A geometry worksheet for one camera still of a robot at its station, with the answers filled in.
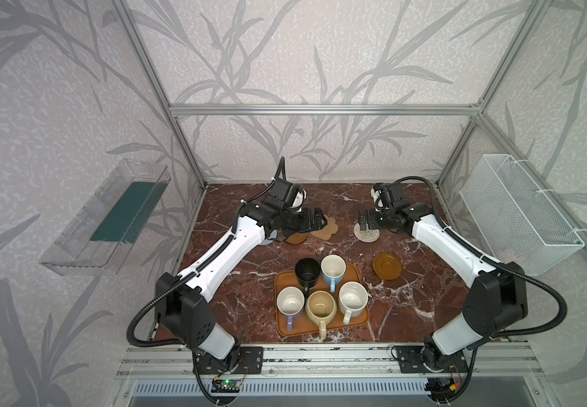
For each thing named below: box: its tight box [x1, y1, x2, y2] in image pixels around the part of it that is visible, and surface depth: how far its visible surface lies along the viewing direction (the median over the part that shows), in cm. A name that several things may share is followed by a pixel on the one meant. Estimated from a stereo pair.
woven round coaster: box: [352, 222, 381, 244], surface depth 104 cm
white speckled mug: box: [338, 281, 369, 325], surface depth 80 cm
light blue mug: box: [320, 254, 347, 294], surface depth 86 cm
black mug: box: [294, 257, 322, 297], surface depth 86 cm
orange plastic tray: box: [273, 263, 371, 340], surface depth 81 cm
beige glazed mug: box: [305, 289, 338, 341], surface depth 78 cm
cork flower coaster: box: [310, 214, 339, 241], surface depth 104 cm
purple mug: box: [276, 285, 306, 332], surface depth 81 cm
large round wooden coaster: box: [372, 252, 403, 281], surface depth 96 cm
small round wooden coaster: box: [285, 232, 308, 245], surface depth 102 cm
